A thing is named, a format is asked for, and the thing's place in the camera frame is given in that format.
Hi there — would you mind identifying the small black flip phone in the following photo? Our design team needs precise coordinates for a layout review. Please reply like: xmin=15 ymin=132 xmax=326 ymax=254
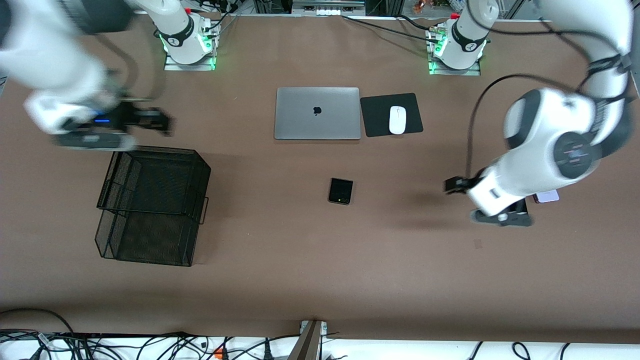
xmin=328 ymin=177 xmax=354 ymax=206

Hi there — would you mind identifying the white computer mouse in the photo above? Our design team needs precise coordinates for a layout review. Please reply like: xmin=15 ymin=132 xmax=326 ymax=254
xmin=389 ymin=105 xmax=407 ymax=135

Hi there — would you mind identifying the black mouse pad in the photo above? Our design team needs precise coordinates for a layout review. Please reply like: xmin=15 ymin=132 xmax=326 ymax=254
xmin=360 ymin=92 xmax=424 ymax=138

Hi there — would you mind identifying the grey closed laptop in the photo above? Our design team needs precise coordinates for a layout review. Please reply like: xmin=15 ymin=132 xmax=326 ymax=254
xmin=273 ymin=87 xmax=362 ymax=141

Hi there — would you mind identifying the grey power strip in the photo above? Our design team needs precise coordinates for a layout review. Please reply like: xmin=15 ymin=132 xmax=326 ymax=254
xmin=292 ymin=0 xmax=366 ymax=16

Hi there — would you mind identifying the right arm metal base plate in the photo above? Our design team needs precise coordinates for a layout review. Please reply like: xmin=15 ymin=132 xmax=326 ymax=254
xmin=164 ymin=20 xmax=221 ymax=72

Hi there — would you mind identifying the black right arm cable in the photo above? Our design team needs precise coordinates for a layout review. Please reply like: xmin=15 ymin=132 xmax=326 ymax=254
xmin=100 ymin=30 xmax=168 ymax=103

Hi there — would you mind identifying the black wire mesh tray stack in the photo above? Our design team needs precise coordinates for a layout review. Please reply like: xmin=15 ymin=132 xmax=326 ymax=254
xmin=94 ymin=144 xmax=212 ymax=267

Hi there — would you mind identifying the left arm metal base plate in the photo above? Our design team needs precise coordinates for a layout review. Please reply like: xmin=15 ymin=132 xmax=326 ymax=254
xmin=426 ymin=26 xmax=482 ymax=77

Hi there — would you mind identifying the black table cable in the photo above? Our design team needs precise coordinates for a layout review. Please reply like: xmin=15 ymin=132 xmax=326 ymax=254
xmin=341 ymin=15 xmax=441 ymax=43

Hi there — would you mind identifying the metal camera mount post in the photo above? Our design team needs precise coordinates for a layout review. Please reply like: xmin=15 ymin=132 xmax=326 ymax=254
xmin=287 ymin=320 xmax=329 ymax=360

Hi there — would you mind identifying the thick black looped cable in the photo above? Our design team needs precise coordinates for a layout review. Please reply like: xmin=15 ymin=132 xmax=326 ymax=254
xmin=0 ymin=308 xmax=77 ymax=346

